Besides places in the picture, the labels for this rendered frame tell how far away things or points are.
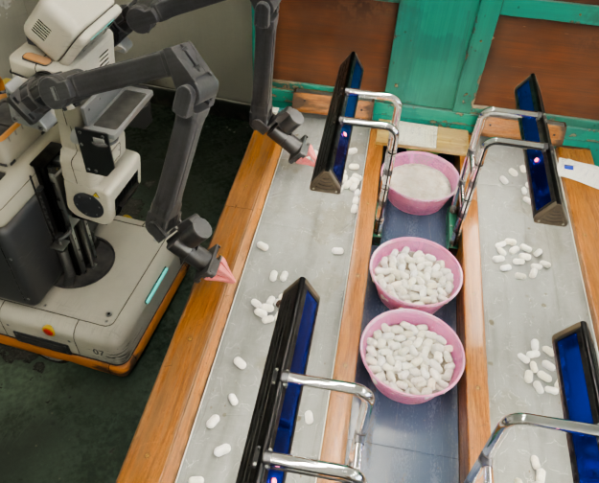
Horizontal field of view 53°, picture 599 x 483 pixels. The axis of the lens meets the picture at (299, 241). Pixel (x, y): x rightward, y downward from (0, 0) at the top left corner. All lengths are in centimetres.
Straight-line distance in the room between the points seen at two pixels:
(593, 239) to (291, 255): 93
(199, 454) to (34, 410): 114
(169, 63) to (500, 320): 108
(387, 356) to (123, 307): 109
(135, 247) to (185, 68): 129
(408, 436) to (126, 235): 148
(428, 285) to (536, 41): 91
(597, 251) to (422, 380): 74
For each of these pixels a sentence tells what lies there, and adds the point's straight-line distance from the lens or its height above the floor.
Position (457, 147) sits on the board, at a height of 78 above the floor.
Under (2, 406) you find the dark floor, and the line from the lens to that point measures 253.
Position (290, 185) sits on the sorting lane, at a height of 74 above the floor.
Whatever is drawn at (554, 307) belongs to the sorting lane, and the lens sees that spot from 183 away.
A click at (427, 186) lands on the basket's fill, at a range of 210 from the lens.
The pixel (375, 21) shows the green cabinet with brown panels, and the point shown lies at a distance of 215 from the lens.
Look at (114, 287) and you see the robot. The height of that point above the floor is 28.
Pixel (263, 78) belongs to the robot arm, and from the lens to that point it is 184.
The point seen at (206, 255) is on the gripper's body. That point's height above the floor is 91.
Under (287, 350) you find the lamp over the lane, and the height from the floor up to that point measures 111.
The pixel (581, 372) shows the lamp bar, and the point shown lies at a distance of 125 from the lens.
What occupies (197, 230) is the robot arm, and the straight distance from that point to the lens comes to 148.
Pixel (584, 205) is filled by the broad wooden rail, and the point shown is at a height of 76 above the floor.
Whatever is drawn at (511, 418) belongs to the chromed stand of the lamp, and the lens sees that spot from 113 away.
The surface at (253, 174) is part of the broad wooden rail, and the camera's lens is 201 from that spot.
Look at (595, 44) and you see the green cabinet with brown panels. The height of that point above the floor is 115.
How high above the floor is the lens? 203
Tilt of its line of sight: 45 degrees down
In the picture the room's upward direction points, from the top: 3 degrees clockwise
